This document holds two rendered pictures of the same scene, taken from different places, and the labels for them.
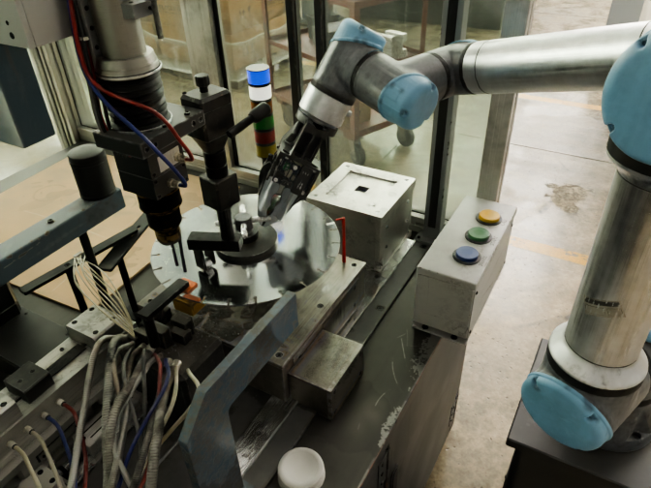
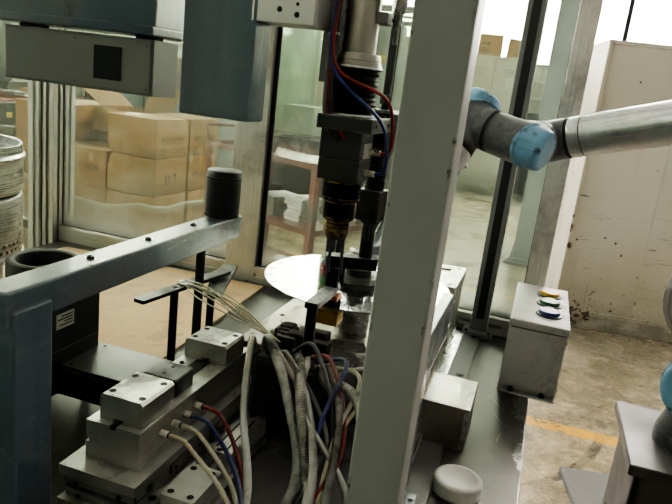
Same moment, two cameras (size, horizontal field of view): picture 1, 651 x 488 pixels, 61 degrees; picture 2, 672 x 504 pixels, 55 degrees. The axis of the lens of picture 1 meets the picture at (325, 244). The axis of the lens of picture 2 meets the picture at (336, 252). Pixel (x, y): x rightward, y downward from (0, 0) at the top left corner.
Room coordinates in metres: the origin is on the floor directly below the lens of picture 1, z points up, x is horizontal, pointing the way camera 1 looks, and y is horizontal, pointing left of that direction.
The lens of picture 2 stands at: (-0.26, 0.45, 1.28)
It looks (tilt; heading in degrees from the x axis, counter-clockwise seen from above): 14 degrees down; 346
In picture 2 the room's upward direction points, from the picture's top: 7 degrees clockwise
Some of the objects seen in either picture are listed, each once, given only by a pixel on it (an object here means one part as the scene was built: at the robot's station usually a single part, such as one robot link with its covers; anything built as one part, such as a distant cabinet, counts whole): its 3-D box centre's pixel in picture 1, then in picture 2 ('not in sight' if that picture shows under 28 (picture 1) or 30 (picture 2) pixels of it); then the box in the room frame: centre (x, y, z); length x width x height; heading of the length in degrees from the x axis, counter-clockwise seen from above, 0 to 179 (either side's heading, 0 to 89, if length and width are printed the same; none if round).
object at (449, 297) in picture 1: (466, 265); (534, 337); (0.87, -0.28, 0.82); 0.28 x 0.11 x 0.15; 149
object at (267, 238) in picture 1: (245, 235); (358, 273); (0.80, 0.14, 0.96); 0.11 x 0.11 x 0.03
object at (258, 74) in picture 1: (258, 75); not in sight; (1.10, 0.12, 1.14); 0.05 x 0.04 x 0.03; 59
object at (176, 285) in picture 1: (170, 311); (320, 314); (0.63, 0.24, 0.95); 0.10 x 0.03 x 0.07; 149
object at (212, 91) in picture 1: (212, 145); (377, 160); (0.72, 0.15, 1.17); 0.06 x 0.05 x 0.20; 140
